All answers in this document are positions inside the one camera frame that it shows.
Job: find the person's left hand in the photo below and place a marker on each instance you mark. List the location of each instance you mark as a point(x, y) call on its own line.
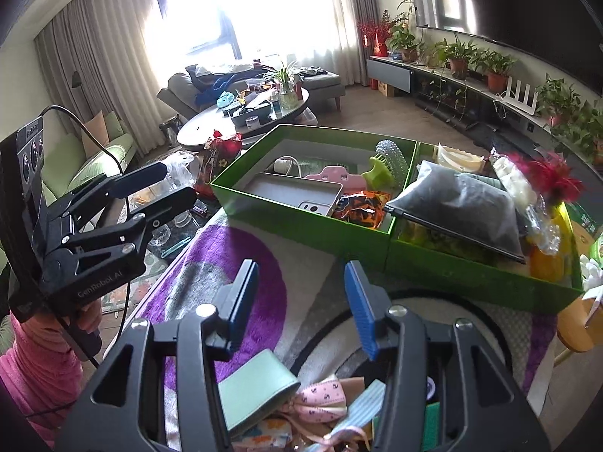
point(89, 320)

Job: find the yellow bottle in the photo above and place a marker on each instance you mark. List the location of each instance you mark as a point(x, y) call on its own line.
point(549, 254)

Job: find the pink printed ribbon bow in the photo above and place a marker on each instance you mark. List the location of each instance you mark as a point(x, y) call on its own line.
point(320, 400)

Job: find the cream plastic holder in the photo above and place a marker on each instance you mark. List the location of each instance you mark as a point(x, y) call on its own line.
point(459, 160)

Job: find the bright window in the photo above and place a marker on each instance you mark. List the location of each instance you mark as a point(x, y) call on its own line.
point(245, 4)

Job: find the spider plant in glass pot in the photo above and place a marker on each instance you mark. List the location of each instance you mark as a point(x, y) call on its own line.
point(285, 87)

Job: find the red patterned bag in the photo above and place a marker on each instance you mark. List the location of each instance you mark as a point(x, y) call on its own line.
point(219, 155)

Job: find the person's left forearm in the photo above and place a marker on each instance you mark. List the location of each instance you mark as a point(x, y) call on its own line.
point(33, 376)

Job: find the large pink clip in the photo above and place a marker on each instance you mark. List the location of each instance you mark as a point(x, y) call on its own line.
point(337, 179)

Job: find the grey filled bag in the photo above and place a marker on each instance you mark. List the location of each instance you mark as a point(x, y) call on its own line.
point(457, 207)

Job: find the white charger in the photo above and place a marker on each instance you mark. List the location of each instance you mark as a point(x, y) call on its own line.
point(284, 165)

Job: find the potted green plant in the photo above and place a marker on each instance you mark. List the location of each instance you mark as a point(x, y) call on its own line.
point(558, 99)
point(457, 59)
point(497, 70)
point(591, 132)
point(405, 42)

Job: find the floral cloth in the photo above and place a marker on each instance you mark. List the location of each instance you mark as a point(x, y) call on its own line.
point(264, 433)

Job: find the red flowers in vase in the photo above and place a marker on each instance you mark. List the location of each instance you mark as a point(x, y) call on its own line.
point(374, 33)

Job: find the white router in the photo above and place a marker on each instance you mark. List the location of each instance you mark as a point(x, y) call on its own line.
point(518, 96)

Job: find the yellow green sponge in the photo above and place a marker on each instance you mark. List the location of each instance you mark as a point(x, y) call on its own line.
point(431, 426)

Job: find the long television stand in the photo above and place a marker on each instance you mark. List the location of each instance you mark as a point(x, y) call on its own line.
point(391, 73)

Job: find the grey sofa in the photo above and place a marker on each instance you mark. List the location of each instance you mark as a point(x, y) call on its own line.
point(325, 84)

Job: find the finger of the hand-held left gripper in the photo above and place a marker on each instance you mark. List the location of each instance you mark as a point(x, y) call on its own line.
point(165, 202)
point(132, 176)

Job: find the green cardboard box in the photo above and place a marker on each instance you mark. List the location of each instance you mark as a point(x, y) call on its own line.
point(301, 233)
point(471, 278)

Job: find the wall television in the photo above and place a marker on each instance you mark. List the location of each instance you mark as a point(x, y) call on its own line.
point(518, 0)

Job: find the round wooden stool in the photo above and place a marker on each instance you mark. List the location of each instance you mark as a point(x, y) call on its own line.
point(577, 325)

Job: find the purple grey printed blanket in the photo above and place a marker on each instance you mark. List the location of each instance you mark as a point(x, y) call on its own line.
point(264, 301)

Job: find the clear packet of white pads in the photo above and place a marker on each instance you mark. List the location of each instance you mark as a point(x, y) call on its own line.
point(511, 179)

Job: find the light green sofa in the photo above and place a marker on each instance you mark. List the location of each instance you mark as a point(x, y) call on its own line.
point(89, 160)

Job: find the red feather flower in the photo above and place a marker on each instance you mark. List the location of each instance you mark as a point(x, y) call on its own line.
point(541, 174)

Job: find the mint green pouch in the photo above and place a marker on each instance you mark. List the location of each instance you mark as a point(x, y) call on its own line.
point(254, 386)

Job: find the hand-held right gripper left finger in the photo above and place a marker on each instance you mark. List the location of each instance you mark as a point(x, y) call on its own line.
point(245, 296)

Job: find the orange snack packet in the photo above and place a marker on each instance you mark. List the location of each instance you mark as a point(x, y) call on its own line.
point(362, 207)

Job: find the beige curtain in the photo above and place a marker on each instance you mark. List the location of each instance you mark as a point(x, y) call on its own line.
point(108, 66)
point(353, 19)

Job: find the lilac phone case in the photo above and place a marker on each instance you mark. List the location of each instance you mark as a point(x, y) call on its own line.
point(287, 193)

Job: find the round dark coffee table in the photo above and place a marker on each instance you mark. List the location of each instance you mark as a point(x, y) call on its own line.
point(207, 129)

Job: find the green clear massage brush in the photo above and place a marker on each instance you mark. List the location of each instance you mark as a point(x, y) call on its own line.
point(384, 165)

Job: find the blue striped face mask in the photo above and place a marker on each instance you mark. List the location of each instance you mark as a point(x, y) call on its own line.
point(362, 409)

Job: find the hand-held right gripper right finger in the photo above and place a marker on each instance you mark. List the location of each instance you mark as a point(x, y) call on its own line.
point(362, 310)

